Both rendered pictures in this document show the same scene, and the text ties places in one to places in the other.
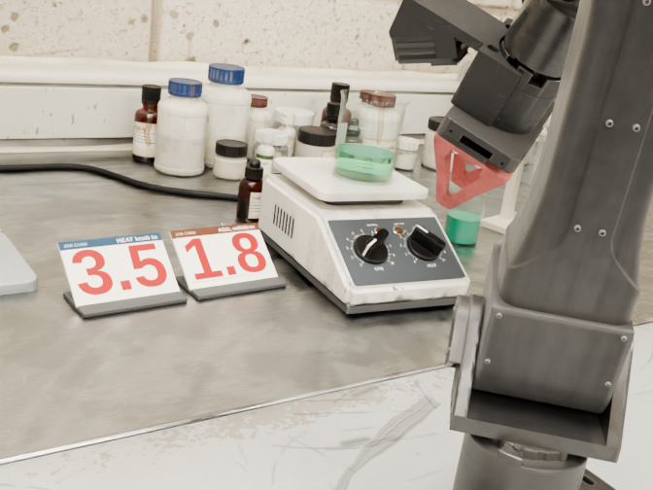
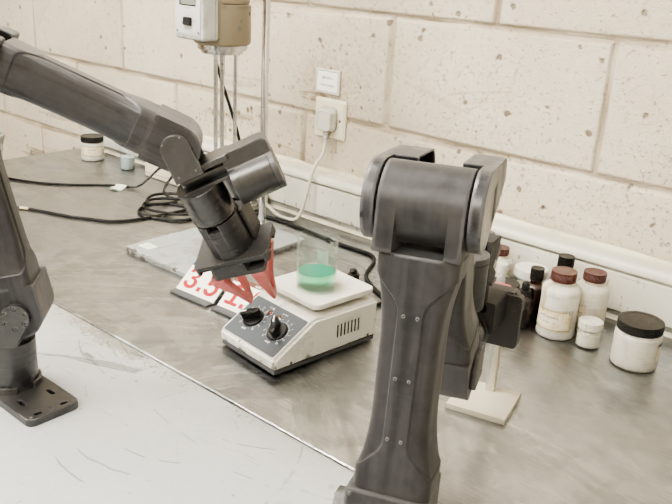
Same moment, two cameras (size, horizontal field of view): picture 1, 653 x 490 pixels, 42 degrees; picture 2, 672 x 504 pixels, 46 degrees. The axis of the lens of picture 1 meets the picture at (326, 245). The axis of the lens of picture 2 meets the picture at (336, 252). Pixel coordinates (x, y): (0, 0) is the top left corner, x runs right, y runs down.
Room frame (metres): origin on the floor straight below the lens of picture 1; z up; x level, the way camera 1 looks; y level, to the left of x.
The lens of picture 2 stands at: (0.56, -1.10, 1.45)
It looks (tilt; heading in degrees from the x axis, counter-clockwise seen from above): 20 degrees down; 76
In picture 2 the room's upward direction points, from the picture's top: 3 degrees clockwise
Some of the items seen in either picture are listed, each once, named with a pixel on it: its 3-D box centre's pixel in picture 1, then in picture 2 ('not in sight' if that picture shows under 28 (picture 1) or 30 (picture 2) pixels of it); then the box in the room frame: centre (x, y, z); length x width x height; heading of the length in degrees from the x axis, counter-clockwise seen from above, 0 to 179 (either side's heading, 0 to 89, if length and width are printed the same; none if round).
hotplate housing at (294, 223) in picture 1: (355, 227); (305, 316); (0.78, -0.03, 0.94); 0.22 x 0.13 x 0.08; 30
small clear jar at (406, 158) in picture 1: (404, 154); (589, 332); (1.22, -0.10, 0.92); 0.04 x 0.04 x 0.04
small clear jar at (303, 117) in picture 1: (292, 133); (529, 285); (1.20, 0.07, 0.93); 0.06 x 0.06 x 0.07
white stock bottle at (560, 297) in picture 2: not in sight; (559, 302); (1.19, -0.05, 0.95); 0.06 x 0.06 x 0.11
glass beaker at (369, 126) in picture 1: (370, 139); (317, 263); (0.80, -0.03, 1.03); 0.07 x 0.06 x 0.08; 103
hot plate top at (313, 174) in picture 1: (349, 177); (319, 285); (0.81, -0.01, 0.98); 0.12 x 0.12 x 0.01; 30
